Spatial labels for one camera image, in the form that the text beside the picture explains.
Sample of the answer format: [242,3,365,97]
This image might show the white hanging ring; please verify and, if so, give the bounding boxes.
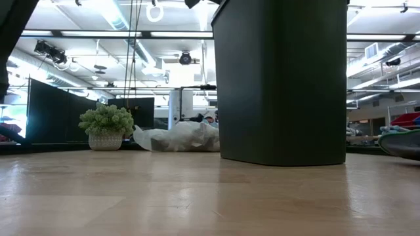
[146,1,165,23]

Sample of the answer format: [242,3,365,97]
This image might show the green plant in white pot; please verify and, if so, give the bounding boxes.
[78,103,135,152]

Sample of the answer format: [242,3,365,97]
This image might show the wooden bar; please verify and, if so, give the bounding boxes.
[346,135,381,142]

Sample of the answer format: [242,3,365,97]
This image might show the round black ceiling camera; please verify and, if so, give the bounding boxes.
[178,51,200,66]

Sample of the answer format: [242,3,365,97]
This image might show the black metal stand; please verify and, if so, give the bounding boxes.
[178,84,218,123]

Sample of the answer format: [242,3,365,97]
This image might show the dark grey trash bin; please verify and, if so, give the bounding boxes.
[211,0,349,167]

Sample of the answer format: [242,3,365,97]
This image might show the grey black printed work glove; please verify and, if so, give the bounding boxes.
[377,129,420,161]

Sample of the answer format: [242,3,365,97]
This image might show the person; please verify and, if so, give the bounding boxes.
[198,111,220,128]

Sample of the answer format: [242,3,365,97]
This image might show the white round pillar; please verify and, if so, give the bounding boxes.
[167,90,194,131]

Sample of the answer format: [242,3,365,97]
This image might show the translucent grey trash bag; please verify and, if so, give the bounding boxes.
[133,121,221,153]

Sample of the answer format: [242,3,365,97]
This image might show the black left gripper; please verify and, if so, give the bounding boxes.
[184,0,221,9]

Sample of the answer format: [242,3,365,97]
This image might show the red item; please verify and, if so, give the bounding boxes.
[390,111,420,128]

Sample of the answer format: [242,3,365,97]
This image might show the black ceiling camera cluster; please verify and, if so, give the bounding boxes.
[34,41,68,65]

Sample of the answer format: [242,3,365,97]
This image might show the large black panel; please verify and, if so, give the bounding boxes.
[28,78,98,144]

